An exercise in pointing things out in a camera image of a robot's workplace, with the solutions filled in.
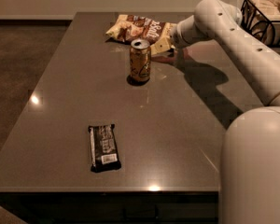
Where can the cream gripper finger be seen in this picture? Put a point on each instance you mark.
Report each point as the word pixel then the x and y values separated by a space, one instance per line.
pixel 161 46

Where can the brown white chip bag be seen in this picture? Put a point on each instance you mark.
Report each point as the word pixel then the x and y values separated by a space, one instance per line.
pixel 129 27

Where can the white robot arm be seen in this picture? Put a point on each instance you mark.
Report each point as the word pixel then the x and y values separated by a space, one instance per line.
pixel 250 156

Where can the gold soda can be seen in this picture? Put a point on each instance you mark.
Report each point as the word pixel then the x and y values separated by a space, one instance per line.
pixel 140 58

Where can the black snack bar wrapper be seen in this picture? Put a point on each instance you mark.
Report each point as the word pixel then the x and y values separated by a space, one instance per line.
pixel 103 148

